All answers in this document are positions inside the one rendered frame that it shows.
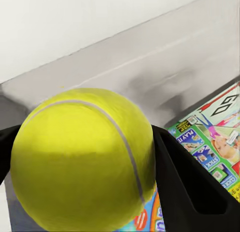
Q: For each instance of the tennis ball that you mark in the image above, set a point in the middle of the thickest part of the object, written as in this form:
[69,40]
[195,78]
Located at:
[84,161]

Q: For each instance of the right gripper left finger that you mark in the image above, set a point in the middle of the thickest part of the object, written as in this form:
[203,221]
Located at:
[7,137]

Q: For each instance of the toy box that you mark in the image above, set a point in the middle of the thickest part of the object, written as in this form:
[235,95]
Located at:
[167,66]

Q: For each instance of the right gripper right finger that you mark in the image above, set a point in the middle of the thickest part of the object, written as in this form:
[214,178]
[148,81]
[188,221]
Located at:
[191,199]

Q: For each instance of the board game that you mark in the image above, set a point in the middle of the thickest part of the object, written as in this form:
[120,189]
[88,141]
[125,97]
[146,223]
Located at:
[150,219]
[211,134]

